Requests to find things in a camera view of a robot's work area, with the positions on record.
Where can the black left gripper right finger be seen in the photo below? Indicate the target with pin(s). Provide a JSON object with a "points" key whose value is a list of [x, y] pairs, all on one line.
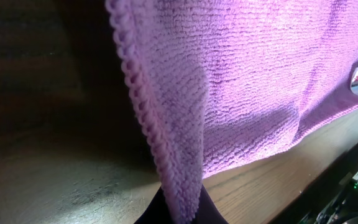
{"points": [[207, 212]]}

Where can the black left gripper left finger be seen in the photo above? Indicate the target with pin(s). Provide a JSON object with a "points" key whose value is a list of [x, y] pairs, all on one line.
{"points": [[157, 212]]}

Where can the pink-purple microfiber cloth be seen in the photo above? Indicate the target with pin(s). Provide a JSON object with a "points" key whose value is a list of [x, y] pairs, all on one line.
{"points": [[219, 84]]}

